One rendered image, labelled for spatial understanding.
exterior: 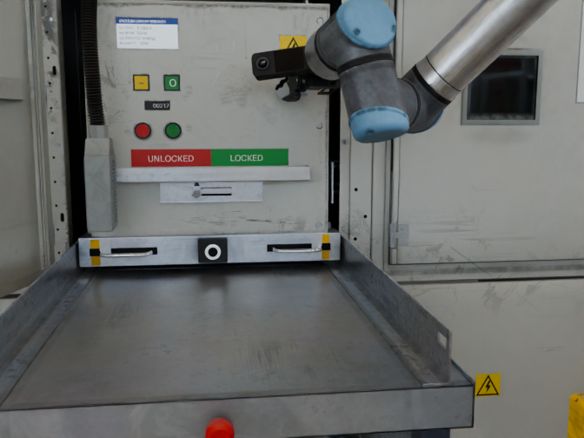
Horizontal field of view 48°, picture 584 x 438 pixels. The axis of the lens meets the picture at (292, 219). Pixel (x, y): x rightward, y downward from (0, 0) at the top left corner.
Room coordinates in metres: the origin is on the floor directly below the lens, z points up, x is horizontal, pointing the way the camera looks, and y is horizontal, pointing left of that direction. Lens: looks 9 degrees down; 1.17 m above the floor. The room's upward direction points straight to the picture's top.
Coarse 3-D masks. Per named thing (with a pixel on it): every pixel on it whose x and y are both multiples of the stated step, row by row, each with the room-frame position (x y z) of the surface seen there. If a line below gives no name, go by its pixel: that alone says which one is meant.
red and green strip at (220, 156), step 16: (144, 160) 1.33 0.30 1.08; (160, 160) 1.34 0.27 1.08; (176, 160) 1.34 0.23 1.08; (192, 160) 1.34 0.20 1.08; (208, 160) 1.35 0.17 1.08; (224, 160) 1.35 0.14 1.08; (240, 160) 1.36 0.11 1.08; (256, 160) 1.36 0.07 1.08; (272, 160) 1.36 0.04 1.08; (288, 160) 1.37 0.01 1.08
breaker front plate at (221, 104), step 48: (192, 48) 1.35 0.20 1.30; (240, 48) 1.36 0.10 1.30; (144, 96) 1.33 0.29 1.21; (192, 96) 1.35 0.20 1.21; (240, 96) 1.36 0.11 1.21; (144, 144) 1.33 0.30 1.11; (192, 144) 1.34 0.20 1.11; (240, 144) 1.36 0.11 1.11; (288, 144) 1.37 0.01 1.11; (144, 192) 1.33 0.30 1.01; (240, 192) 1.36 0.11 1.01; (288, 192) 1.37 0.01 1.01
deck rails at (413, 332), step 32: (64, 256) 1.19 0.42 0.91; (352, 256) 1.28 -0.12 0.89; (32, 288) 0.97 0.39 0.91; (64, 288) 1.18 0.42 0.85; (352, 288) 1.20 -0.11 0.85; (384, 288) 1.04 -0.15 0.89; (0, 320) 0.81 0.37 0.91; (32, 320) 0.96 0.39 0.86; (384, 320) 1.00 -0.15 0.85; (416, 320) 0.88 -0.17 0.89; (0, 352) 0.80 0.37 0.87; (32, 352) 0.86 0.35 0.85; (416, 352) 0.86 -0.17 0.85; (448, 352) 0.75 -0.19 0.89; (0, 384) 0.75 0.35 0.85; (448, 384) 0.75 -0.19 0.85
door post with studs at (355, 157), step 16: (352, 144) 1.43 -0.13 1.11; (368, 144) 1.44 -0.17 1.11; (352, 160) 1.43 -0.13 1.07; (368, 160) 1.44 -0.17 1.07; (352, 176) 1.43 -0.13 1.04; (368, 176) 1.44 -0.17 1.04; (352, 192) 1.43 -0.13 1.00; (368, 192) 1.44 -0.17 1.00; (352, 208) 1.43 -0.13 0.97; (368, 208) 1.44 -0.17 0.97; (352, 224) 1.43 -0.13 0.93; (368, 224) 1.44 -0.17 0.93; (352, 240) 1.43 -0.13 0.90; (368, 240) 1.44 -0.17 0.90; (368, 256) 1.44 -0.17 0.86
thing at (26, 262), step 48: (0, 0) 1.27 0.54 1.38; (0, 48) 1.26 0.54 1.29; (0, 96) 1.22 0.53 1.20; (0, 144) 1.24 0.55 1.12; (48, 144) 1.35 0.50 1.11; (0, 192) 1.23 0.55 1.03; (48, 192) 1.34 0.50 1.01; (0, 240) 1.22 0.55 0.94; (48, 240) 1.33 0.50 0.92; (0, 288) 1.17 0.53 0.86
